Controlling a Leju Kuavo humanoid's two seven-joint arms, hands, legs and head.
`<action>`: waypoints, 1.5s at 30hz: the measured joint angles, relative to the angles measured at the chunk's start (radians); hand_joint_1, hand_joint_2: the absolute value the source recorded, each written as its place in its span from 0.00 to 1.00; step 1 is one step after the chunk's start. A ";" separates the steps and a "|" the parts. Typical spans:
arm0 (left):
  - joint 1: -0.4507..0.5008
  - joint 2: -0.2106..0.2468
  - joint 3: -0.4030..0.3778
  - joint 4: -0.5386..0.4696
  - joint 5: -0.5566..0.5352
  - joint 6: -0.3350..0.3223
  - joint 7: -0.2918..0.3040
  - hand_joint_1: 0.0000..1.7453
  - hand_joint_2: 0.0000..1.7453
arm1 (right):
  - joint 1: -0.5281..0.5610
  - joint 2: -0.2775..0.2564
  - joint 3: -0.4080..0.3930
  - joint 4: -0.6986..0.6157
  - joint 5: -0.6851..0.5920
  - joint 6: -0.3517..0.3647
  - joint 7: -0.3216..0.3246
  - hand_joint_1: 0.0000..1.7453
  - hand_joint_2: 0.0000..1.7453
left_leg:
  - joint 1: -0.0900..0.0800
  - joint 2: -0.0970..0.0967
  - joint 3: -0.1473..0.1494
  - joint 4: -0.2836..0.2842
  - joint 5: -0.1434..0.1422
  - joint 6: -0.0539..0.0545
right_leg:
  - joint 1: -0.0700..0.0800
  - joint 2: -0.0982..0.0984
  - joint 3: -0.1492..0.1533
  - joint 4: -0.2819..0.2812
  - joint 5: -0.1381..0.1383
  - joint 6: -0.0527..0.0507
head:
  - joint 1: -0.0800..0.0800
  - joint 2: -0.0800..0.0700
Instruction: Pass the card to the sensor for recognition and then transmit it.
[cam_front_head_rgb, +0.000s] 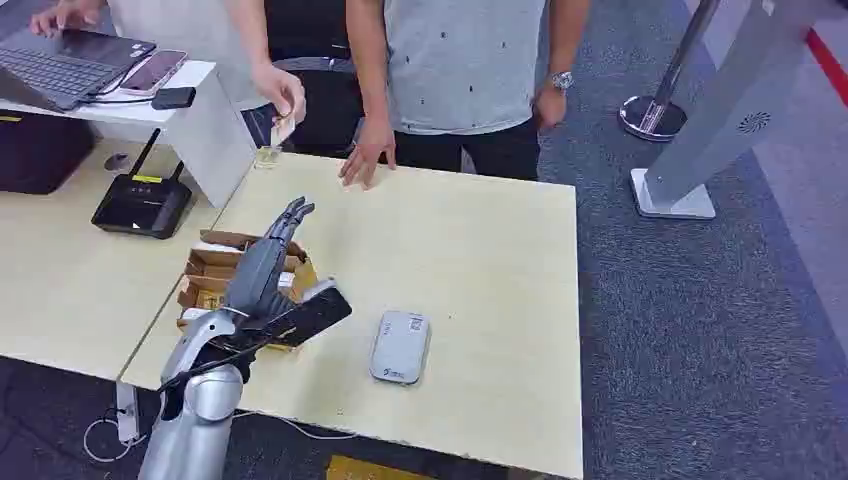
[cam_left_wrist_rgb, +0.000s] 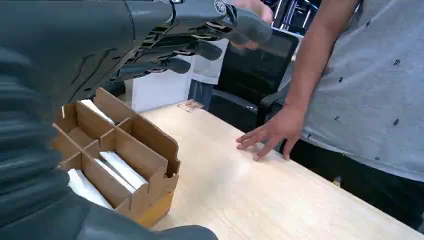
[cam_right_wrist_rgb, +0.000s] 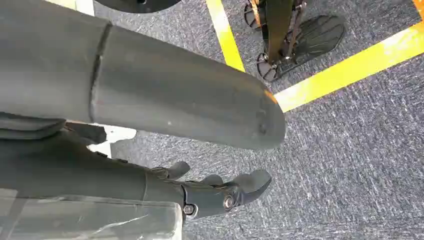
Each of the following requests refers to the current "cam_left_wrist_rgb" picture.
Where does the person's hand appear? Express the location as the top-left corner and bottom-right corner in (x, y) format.
(235, 105), (306, 163)
(230, 0), (275, 51)

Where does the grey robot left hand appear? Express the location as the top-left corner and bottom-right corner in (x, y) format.
(0, 0), (274, 240)

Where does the black office chair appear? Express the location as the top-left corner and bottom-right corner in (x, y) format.
(207, 28), (301, 134)

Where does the white card stack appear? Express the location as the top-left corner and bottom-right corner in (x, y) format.
(67, 168), (115, 211)
(93, 158), (137, 195)
(80, 99), (116, 125)
(99, 150), (149, 190)

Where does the person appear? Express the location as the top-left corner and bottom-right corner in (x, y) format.
(279, 0), (424, 234)
(188, 39), (230, 111)

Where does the ribbed grey left arm sleeve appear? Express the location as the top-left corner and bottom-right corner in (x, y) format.
(0, 46), (84, 231)

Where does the white cabinet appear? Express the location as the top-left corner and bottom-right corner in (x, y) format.
(131, 55), (196, 114)

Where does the brown wooden card box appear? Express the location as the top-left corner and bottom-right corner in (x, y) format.
(51, 87), (181, 229)

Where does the metal frame rack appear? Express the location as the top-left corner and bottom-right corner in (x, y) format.
(269, 0), (324, 36)

